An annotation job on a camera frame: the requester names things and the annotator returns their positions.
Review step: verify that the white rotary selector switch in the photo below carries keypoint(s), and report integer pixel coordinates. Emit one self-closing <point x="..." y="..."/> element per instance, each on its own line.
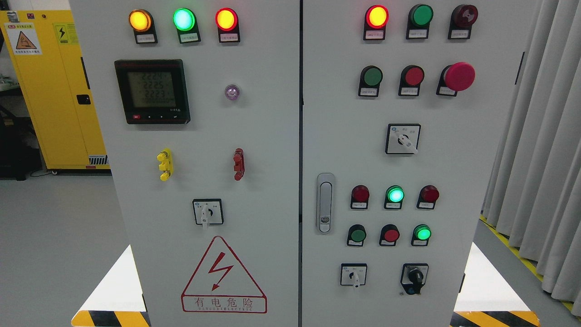
<point x="208" y="212"/>
<point x="402" y="139"/>
<point x="353" y="274"/>

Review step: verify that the orange indicator light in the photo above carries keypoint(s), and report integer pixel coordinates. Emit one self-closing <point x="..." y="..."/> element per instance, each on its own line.
<point x="143" y="26"/>

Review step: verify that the red terminal connector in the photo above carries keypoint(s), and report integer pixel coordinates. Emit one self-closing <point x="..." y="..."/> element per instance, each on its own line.
<point x="239" y="164"/>

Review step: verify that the dark red indicator lower left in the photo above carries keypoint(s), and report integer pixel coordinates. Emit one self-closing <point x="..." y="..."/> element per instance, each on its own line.
<point x="360" y="198"/>

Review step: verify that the dark red indicator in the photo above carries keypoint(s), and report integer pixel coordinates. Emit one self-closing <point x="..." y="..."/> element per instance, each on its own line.
<point x="428" y="196"/>
<point x="360" y="198"/>

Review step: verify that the clear white indicator lamp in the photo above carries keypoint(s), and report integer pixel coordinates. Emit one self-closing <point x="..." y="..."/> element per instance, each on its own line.
<point x="232" y="92"/>

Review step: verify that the green lit indicator lower middle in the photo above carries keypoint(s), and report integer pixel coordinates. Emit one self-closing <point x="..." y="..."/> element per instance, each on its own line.
<point x="394" y="198"/>

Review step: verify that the grey electrical cabinet left door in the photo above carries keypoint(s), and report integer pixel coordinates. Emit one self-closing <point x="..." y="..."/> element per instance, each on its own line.
<point x="261" y="219"/>

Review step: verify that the grey electrical cabinet door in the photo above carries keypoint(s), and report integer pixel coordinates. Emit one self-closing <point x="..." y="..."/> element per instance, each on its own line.
<point x="345" y="135"/>
<point x="261" y="219"/>

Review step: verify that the green push button upper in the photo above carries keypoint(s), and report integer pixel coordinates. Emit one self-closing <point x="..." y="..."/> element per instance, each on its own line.
<point x="369" y="83"/>

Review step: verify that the red push button lower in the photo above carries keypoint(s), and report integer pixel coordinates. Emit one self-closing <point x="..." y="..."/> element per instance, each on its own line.
<point x="389" y="236"/>

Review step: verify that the red push button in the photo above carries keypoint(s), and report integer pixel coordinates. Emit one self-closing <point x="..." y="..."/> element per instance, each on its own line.
<point x="410" y="81"/>
<point x="389" y="236"/>

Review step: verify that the yellow terminal connector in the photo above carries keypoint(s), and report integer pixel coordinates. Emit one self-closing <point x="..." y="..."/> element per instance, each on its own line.
<point x="165" y="164"/>

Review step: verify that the grey electrical cabinet right door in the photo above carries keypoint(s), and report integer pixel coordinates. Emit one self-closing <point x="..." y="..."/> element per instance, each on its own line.
<point x="345" y="135"/>

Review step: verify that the red electric danger warning sticker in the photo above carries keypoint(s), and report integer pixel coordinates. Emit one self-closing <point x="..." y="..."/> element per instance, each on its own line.
<point x="222" y="284"/>

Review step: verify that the dark red indicator lower right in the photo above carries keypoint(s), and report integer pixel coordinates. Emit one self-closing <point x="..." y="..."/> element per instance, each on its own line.
<point x="428" y="196"/>

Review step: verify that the green lit push button lower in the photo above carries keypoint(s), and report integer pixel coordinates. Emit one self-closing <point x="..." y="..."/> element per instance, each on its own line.
<point x="421" y="235"/>

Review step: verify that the red push button upper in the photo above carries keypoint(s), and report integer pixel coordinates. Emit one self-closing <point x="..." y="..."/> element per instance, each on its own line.
<point x="410" y="81"/>

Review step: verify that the black digital power meter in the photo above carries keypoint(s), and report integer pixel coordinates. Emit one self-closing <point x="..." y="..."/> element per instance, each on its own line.
<point x="153" y="91"/>

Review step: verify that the red indicator light top left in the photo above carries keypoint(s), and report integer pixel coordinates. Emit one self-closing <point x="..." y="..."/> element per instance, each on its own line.
<point x="227" y="25"/>

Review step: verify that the red lit indicator top right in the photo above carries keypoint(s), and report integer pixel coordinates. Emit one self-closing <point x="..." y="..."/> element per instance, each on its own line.
<point x="376" y="19"/>

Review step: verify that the green indicator light top left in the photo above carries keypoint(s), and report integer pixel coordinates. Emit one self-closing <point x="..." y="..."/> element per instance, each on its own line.
<point x="186" y="25"/>

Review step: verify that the red emergency stop mushroom button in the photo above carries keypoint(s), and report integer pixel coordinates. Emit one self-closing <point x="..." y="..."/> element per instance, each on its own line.
<point x="455" y="78"/>

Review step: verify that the dark green indicator top right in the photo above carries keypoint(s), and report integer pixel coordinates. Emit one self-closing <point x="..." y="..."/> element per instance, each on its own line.
<point x="419" y="19"/>

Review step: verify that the dark red buzzer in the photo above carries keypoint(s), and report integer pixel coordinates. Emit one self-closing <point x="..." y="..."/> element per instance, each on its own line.
<point x="462" y="19"/>

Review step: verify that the grey curtain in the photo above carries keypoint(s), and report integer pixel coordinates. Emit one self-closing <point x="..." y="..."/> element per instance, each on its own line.
<point x="534" y="193"/>

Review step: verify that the yellow safety storage cabinet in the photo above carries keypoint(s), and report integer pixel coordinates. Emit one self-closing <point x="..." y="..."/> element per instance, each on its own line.
<point x="46" y="54"/>

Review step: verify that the silver cabinet door handle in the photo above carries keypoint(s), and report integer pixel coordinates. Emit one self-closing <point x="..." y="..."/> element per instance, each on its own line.
<point x="324" y="204"/>

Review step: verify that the white rotary selector switch bottom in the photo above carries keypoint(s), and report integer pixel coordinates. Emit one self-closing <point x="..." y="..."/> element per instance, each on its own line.
<point x="353" y="274"/>

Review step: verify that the black knob selector switch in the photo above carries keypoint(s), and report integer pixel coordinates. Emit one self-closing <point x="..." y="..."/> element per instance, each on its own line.
<point x="413" y="277"/>

